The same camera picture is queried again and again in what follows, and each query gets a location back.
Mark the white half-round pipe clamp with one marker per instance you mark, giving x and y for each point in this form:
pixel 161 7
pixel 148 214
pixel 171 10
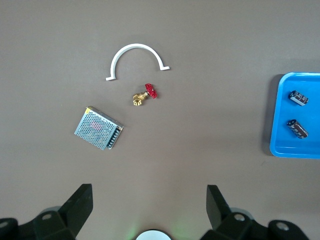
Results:
pixel 135 46

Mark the blue plastic tray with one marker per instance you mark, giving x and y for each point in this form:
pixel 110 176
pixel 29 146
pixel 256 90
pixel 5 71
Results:
pixel 282 140

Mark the metal mesh power supply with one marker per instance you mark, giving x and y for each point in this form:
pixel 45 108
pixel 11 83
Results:
pixel 97 127

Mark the brown table cover mat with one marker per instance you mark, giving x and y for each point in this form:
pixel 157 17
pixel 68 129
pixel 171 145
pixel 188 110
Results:
pixel 175 25

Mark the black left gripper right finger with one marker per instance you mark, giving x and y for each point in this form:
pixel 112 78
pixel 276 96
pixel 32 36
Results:
pixel 220 215

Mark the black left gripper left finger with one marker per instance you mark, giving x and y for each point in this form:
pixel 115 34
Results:
pixel 75 207

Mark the small dark brown block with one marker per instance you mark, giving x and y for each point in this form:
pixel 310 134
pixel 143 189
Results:
pixel 297 129

